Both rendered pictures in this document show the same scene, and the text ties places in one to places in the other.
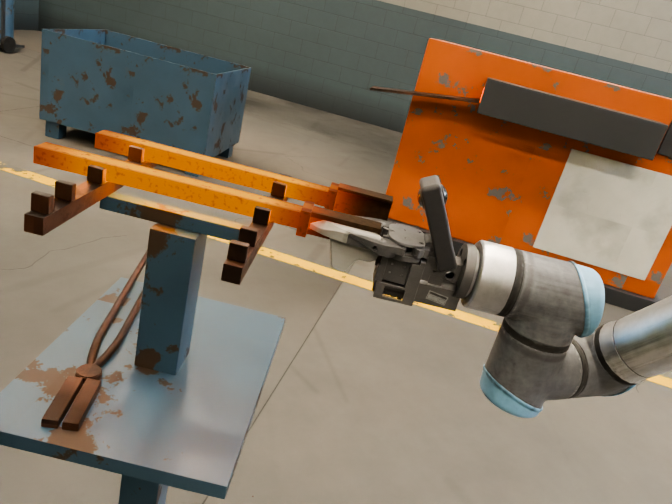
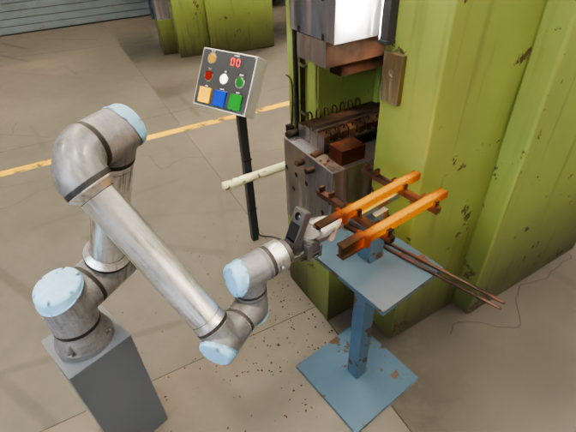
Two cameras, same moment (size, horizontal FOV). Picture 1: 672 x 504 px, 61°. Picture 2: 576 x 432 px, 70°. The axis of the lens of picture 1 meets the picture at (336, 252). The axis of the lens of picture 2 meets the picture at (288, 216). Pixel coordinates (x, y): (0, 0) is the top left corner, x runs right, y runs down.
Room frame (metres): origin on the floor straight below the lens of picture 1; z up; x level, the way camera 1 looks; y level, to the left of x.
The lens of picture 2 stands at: (1.38, -0.63, 1.78)
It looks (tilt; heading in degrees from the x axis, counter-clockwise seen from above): 38 degrees down; 145
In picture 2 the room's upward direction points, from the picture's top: 3 degrees counter-clockwise
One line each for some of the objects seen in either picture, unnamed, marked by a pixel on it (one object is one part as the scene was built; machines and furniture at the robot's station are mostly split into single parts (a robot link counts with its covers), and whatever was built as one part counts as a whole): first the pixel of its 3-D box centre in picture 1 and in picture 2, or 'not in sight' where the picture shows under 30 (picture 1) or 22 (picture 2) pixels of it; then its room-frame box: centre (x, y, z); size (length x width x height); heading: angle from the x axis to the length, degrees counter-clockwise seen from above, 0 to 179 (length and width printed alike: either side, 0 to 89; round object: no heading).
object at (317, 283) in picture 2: not in sight; (350, 248); (0.22, 0.60, 0.23); 0.56 x 0.38 x 0.47; 84
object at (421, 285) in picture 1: (421, 266); (299, 245); (0.69, -0.11, 1.00); 0.12 x 0.08 x 0.09; 91
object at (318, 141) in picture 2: not in sight; (349, 123); (0.16, 0.59, 0.96); 0.42 x 0.20 x 0.09; 84
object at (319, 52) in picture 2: not in sight; (354, 39); (0.16, 0.59, 1.32); 0.42 x 0.20 x 0.10; 84
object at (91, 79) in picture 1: (150, 99); not in sight; (4.21, 1.61, 0.36); 1.21 x 0.81 x 0.72; 87
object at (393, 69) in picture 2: not in sight; (392, 78); (0.46, 0.48, 1.27); 0.09 x 0.02 x 0.17; 174
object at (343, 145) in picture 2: not in sight; (346, 151); (0.32, 0.43, 0.95); 0.12 x 0.09 x 0.07; 84
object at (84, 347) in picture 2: not in sight; (81, 328); (0.25, -0.71, 0.65); 0.19 x 0.19 x 0.10
